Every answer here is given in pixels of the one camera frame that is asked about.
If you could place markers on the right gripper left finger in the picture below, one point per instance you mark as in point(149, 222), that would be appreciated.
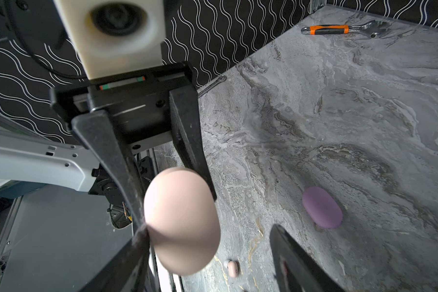
point(128, 267)

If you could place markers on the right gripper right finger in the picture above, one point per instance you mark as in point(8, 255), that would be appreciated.
point(296, 271)

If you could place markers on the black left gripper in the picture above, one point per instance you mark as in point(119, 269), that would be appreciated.
point(141, 109)

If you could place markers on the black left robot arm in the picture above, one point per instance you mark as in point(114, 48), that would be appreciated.
point(35, 160)

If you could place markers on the orange handled adjustable wrench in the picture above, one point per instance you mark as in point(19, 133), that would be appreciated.
point(372, 29)

